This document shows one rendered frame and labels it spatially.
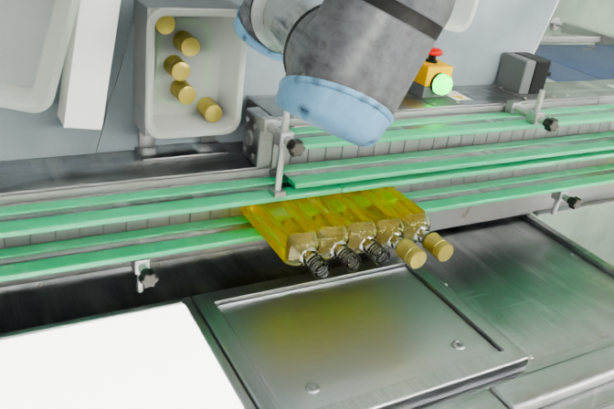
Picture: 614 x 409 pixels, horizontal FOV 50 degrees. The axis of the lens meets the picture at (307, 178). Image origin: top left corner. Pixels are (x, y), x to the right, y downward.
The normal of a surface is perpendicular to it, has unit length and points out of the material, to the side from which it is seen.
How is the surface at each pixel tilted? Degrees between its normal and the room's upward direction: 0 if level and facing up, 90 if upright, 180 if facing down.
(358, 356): 91
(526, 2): 0
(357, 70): 35
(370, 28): 42
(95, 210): 90
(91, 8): 0
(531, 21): 0
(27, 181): 90
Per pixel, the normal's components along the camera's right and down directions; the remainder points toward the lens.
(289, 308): 0.12, -0.90
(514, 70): -0.87, 0.11
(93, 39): 0.47, 0.42
